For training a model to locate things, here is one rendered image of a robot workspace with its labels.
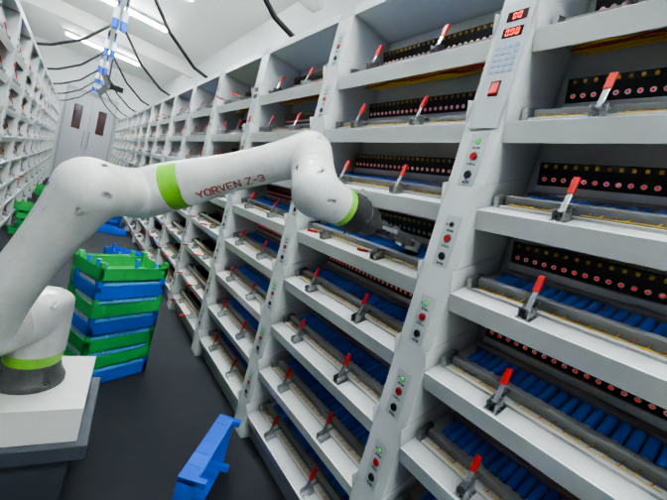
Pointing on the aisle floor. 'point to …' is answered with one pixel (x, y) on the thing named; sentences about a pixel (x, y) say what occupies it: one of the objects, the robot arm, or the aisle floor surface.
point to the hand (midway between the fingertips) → (408, 243)
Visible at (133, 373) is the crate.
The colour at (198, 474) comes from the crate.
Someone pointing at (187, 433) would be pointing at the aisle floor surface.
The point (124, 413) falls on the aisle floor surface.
